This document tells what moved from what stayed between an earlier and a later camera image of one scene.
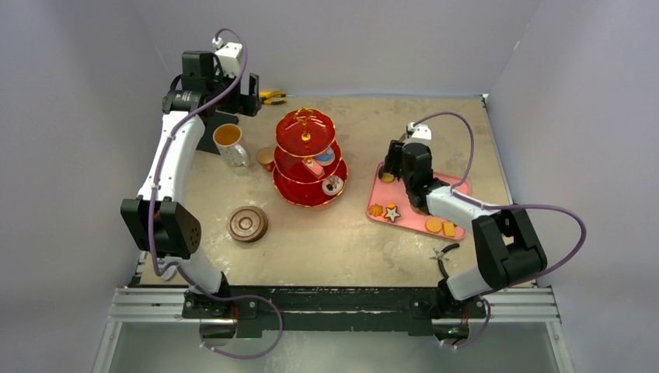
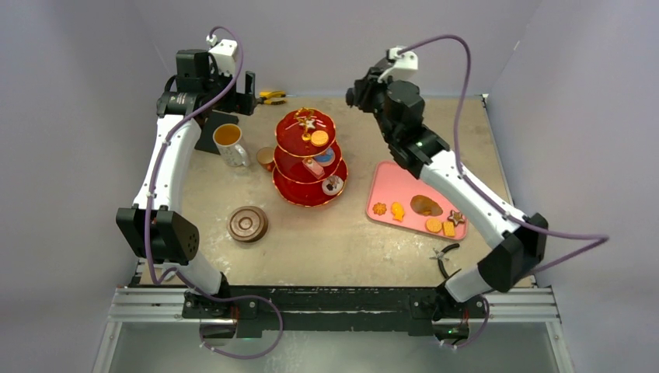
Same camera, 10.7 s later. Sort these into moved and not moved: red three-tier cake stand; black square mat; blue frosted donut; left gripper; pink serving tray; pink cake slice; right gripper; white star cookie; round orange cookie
Moved: round orange cookie; white star cookie; right gripper
Not moved: blue frosted donut; pink cake slice; black square mat; pink serving tray; red three-tier cake stand; left gripper
